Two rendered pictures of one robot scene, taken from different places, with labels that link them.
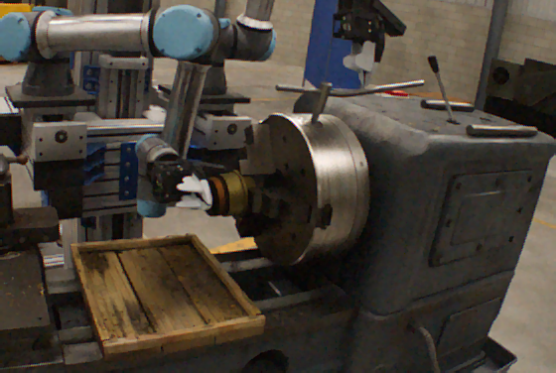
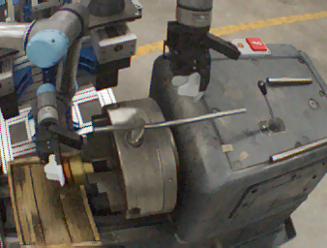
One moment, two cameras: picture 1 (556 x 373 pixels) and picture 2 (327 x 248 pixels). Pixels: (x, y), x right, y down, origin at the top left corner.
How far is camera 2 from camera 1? 0.72 m
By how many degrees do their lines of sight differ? 35
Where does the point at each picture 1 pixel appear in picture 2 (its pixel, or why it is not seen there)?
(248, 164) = (89, 152)
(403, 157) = (200, 189)
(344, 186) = (150, 197)
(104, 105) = not seen: hidden behind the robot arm
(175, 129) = (62, 76)
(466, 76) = not seen: outside the picture
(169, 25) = (34, 48)
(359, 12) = (182, 56)
